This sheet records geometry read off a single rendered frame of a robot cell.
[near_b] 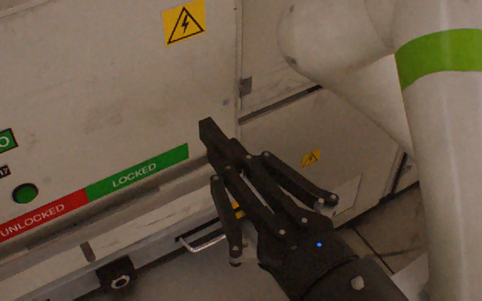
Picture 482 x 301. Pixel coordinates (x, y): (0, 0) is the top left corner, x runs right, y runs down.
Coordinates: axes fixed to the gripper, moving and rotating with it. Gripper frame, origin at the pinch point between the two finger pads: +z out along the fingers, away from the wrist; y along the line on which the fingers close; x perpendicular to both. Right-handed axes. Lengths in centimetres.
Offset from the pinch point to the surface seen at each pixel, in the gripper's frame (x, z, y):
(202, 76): -1.8, 13.4, 5.1
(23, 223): -14.5, 13.1, -23.3
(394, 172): -104, 40, 93
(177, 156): -14.8, 13.3, 0.2
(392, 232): -123, 29, 87
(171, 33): 6.7, 13.3, 1.3
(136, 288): -38.4, 9.9, -11.6
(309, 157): -67, 38, 48
